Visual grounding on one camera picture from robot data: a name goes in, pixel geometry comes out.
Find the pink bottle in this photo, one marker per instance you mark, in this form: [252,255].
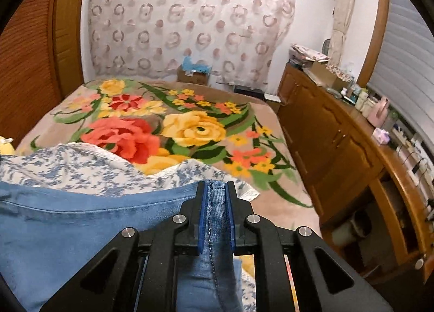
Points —
[379,113]

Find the wooden louvered wardrobe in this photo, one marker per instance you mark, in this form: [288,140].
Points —
[41,61]

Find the beige side curtain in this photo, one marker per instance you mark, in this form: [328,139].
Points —
[341,20]

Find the floral fleece blanket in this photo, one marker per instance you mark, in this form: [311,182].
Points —
[157,126]

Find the yellow plush toy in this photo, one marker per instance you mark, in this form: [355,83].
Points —
[6,147]

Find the grey window blind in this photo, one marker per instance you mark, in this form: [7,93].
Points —
[404,68]

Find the blue denim jeans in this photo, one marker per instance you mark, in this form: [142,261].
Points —
[48,235]

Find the cardboard box on cabinet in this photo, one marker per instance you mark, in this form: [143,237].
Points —
[323,75]

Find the blue white floral quilt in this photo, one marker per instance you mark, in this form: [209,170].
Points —
[86,169]

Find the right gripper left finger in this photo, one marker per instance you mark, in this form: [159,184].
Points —
[137,270]

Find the cardboard box with blue bag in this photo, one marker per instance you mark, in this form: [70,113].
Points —
[196,73]

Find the wooden sideboard cabinet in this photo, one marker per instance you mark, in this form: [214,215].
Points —
[370,210]

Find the circle patterned sheer curtain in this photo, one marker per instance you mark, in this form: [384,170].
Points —
[233,40]

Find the stack of papers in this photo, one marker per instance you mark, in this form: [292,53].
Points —
[304,57]

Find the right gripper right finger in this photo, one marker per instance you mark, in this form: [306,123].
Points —
[295,270]

